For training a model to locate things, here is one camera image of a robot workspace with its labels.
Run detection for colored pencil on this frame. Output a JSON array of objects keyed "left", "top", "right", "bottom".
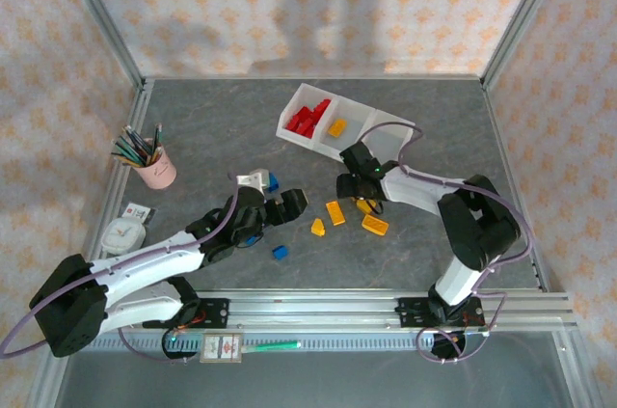
[
  {"left": 148, "top": 122, "right": 163, "bottom": 163},
  {"left": 124, "top": 125, "right": 148, "bottom": 161},
  {"left": 114, "top": 140, "right": 146, "bottom": 164},
  {"left": 110, "top": 151, "right": 142, "bottom": 167}
]

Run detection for pink pencil cup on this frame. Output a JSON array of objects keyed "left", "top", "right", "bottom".
[{"left": 137, "top": 137, "right": 178, "bottom": 191}]

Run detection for framed label card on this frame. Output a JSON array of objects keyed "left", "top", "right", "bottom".
[{"left": 200, "top": 333, "right": 243, "bottom": 365}]

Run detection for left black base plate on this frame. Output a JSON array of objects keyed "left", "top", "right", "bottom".
[{"left": 191, "top": 299, "right": 230, "bottom": 332}]

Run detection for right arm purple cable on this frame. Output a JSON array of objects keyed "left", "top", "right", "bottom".
[{"left": 359, "top": 122, "right": 535, "bottom": 366}]

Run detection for green pen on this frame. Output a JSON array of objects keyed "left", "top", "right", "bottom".
[{"left": 243, "top": 340, "right": 303, "bottom": 354}]

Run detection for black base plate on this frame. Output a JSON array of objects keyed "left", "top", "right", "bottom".
[
  {"left": 191, "top": 299, "right": 230, "bottom": 332},
  {"left": 397, "top": 296, "right": 483, "bottom": 330}
]

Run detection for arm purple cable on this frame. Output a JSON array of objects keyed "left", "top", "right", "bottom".
[
  {"left": 359, "top": 122, "right": 535, "bottom": 366},
  {"left": 0, "top": 174, "right": 242, "bottom": 366}
]

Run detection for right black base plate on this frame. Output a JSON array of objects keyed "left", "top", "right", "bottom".
[{"left": 397, "top": 296, "right": 483, "bottom": 330}]

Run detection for grey slotted cable duct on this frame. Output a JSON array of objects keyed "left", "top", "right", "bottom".
[{"left": 91, "top": 335, "right": 464, "bottom": 354}]

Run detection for aluminium frame post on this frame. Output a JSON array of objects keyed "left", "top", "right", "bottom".
[
  {"left": 480, "top": 0, "right": 576, "bottom": 89},
  {"left": 51, "top": 0, "right": 147, "bottom": 90}
]

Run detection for red bricks in tray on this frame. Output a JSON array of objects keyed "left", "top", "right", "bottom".
[{"left": 275, "top": 83, "right": 341, "bottom": 149}]

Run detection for aluminium mounting rail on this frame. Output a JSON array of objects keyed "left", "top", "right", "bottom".
[{"left": 60, "top": 289, "right": 575, "bottom": 332}]

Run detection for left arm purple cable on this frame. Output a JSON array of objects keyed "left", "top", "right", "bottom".
[{"left": 0, "top": 174, "right": 242, "bottom": 366}]

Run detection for white alarm clock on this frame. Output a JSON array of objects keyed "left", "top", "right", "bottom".
[{"left": 100, "top": 217, "right": 148, "bottom": 257}]

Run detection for aluminium side rail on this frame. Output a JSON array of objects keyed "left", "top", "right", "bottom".
[
  {"left": 481, "top": 82, "right": 551, "bottom": 293},
  {"left": 76, "top": 79, "right": 156, "bottom": 293}
]

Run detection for small red white card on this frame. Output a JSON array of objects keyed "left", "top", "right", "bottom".
[{"left": 123, "top": 204, "right": 158, "bottom": 225}]

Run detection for aluminium back rail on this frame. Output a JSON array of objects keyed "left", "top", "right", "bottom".
[{"left": 142, "top": 73, "right": 486, "bottom": 82}]

